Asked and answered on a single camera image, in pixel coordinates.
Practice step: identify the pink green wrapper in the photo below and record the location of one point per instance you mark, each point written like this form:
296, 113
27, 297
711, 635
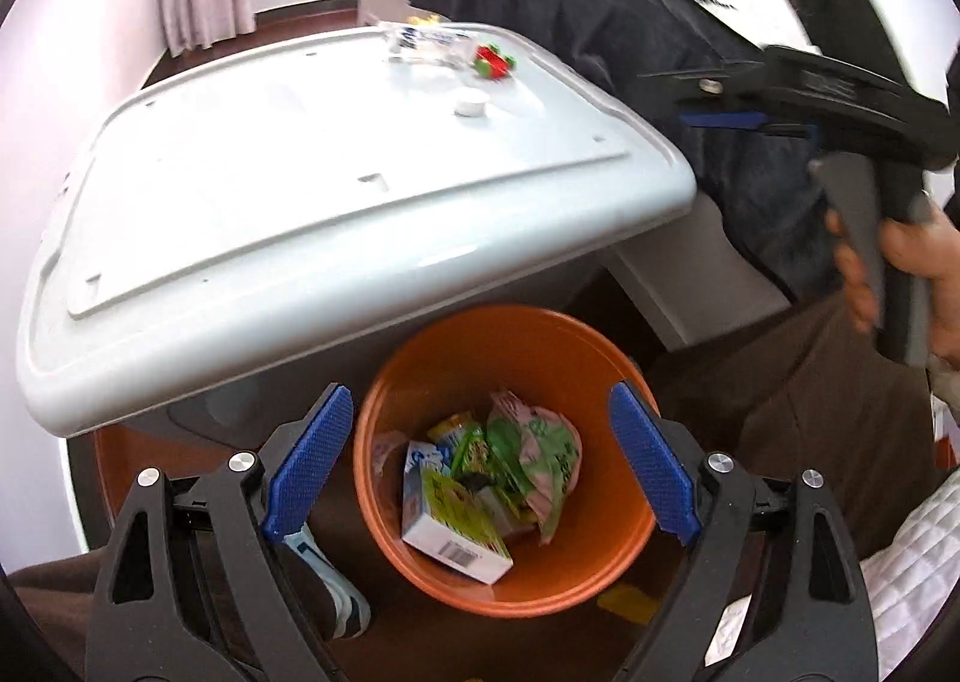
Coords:
555, 449

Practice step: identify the light blue slipper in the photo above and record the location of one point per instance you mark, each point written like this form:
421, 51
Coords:
341, 592

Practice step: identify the clear plastic wrapper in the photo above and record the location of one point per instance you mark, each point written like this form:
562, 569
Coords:
420, 40

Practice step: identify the white plastic table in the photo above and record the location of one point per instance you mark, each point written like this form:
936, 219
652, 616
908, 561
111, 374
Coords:
300, 202

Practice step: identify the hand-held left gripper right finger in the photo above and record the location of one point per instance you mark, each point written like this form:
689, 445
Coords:
652, 464

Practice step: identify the light green pouch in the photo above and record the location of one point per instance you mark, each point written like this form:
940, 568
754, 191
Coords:
504, 457

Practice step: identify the person's right trouser leg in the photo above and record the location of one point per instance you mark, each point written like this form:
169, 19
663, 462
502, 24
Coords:
810, 412

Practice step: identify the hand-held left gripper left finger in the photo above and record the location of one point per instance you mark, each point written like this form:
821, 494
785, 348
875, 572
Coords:
311, 464

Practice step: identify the person's left trouser leg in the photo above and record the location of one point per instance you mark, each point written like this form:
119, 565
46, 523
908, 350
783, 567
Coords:
52, 599

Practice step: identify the orange plastic bucket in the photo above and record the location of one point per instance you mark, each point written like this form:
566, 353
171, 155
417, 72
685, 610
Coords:
585, 367

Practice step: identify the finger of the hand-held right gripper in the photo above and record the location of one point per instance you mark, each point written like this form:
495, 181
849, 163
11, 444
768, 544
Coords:
705, 88
720, 120

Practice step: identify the red green wrapper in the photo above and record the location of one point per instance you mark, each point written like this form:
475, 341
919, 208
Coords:
495, 60

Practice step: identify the yellow green snack packet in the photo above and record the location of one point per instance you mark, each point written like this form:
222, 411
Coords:
461, 438

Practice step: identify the yellow paper scrap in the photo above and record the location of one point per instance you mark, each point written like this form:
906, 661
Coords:
626, 605

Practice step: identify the person's trouser leg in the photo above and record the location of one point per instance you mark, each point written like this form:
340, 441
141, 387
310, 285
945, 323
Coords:
52, 599
810, 412

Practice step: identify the white quilted jacket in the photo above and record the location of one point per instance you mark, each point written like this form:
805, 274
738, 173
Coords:
907, 577

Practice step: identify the green carton box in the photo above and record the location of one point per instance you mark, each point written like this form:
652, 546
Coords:
450, 524

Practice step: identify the small blue white box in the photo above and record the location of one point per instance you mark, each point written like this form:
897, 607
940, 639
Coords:
424, 461

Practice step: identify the person's right hand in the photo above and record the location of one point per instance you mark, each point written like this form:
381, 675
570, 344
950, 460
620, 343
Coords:
911, 254

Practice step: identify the white bottle cap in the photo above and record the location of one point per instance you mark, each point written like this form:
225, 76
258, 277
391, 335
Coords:
472, 104

